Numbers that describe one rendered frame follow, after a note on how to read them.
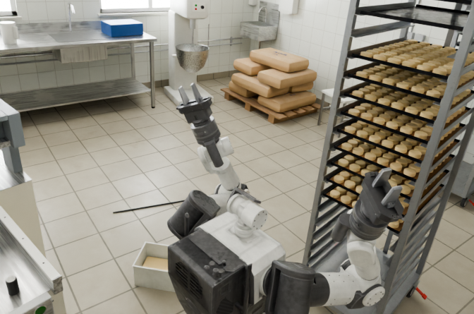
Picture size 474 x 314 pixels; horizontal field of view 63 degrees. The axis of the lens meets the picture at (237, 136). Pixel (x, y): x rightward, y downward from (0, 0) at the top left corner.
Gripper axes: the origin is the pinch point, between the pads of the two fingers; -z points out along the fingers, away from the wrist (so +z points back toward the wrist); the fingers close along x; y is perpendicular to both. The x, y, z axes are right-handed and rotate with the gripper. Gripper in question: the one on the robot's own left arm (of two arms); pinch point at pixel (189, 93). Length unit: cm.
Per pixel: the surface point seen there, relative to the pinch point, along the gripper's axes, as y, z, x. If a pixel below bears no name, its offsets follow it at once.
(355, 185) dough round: -51, 85, 36
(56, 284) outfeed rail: 47, 35, -46
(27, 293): 50, 35, -55
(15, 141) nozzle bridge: -4, 3, -93
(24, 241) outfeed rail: 36, 26, -65
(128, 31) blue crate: -290, 8, -208
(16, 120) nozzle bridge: -7, -5, -88
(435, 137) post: -34, 53, 73
